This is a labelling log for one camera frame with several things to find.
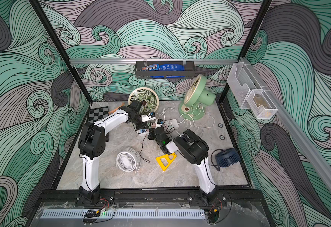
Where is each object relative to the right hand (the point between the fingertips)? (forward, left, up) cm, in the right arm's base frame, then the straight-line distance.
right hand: (151, 129), depth 99 cm
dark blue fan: (-25, -44, +8) cm, 51 cm away
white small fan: (-26, +10, +8) cm, 29 cm away
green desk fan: (+9, -31, +22) cm, 40 cm away
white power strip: (-3, -13, +10) cm, 17 cm away
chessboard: (+13, +42, +2) cm, 45 cm away
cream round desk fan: (+20, +1, +12) cm, 23 cm away
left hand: (+2, +3, +5) cm, 6 cm away
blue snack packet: (+28, -11, +33) cm, 44 cm away
